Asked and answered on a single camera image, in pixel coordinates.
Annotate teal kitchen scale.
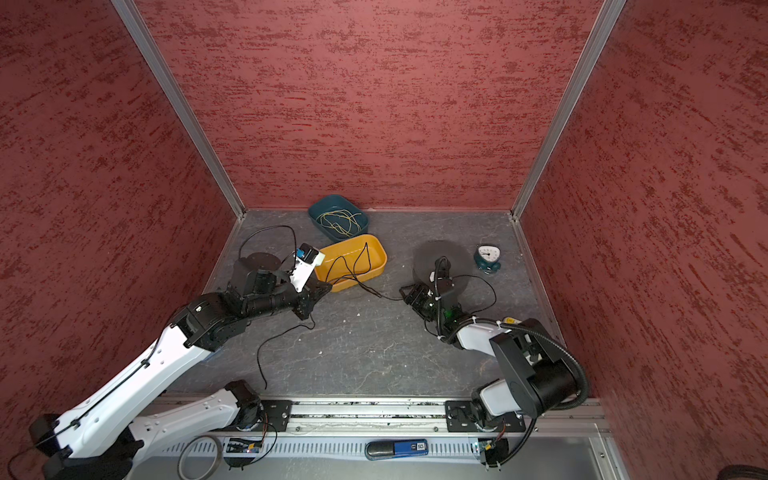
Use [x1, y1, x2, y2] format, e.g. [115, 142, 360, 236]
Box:
[474, 244, 501, 274]

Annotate corner aluminium profile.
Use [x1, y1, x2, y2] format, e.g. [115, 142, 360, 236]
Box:
[511, 0, 626, 223]
[111, 0, 247, 220]

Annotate yellow-green cable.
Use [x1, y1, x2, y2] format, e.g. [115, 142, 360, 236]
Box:
[317, 208, 362, 236]

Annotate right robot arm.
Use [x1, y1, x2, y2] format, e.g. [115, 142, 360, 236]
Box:
[399, 283, 590, 431]

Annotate teal plastic tray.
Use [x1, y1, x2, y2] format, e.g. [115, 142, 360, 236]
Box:
[307, 194, 369, 243]

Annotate left corner aluminium profile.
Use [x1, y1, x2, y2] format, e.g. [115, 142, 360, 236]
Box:
[111, 0, 247, 220]

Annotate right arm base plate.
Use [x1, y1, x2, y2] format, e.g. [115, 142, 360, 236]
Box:
[444, 400, 526, 433]

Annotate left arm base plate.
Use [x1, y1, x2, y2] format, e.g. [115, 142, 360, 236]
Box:
[234, 400, 294, 433]

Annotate black cable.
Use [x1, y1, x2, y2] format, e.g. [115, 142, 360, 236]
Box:
[256, 242, 499, 391]

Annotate yellow plastic tray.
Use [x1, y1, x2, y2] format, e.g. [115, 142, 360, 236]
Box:
[315, 234, 388, 293]

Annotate right corner aluminium profile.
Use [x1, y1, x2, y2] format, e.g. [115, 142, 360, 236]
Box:
[511, 0, 626, 223]

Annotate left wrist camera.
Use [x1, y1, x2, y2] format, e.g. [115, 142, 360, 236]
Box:
[290, 243, 325, 293]

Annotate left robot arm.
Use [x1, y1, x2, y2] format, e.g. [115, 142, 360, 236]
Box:
[29, 244, 332, 479]

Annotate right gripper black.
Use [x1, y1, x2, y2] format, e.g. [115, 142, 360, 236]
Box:
[399, 283, 445, 323]

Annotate grey cable spool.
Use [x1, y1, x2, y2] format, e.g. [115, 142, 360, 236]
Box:
[412, 240, 475, 295]

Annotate aluminium rail frame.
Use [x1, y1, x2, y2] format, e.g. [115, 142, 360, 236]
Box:
[141, 395, 612, 437]

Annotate blue black handheld device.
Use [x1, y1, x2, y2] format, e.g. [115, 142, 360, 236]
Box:
[364, 439, 429, 461]

